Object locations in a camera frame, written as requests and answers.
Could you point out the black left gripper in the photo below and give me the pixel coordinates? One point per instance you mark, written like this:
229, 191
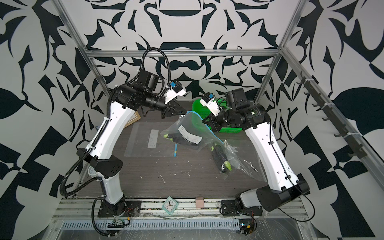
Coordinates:
170, 109

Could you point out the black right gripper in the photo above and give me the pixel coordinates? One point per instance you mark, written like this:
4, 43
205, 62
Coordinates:
212, 121

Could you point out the black eggplant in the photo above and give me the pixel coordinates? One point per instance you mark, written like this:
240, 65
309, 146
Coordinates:
179, 139
218, 155
227, 164

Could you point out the lifted clear zip-top bag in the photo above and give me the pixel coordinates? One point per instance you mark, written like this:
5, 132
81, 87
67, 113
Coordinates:
243, 159

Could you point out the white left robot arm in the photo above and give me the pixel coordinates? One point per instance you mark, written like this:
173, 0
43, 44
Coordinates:
99, 152

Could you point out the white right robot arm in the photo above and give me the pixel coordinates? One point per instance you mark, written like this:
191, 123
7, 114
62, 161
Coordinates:
283, 184

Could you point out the gold framed plant picture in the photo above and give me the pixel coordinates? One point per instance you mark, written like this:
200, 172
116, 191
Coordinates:
134, 118

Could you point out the small pink block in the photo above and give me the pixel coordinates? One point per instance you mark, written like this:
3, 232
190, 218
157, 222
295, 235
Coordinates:
200, 202

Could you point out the mint square clock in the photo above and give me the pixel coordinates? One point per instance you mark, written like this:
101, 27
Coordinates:
170, 205

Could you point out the white twin-bell alarm clock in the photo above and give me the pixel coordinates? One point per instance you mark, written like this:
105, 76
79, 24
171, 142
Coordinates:
92, 172

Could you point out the small green circuit board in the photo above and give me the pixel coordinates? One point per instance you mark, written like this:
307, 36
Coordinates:
121, 223

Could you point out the black wall hook rail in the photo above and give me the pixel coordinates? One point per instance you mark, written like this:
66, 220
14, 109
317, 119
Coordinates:
334, 115

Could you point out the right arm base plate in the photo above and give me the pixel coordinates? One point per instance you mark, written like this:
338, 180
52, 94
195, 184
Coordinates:
232, 208

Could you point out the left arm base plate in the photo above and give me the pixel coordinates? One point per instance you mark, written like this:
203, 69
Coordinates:
124, 208

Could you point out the white perforated cable duct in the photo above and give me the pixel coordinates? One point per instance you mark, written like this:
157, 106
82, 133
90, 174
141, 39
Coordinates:
153, 224

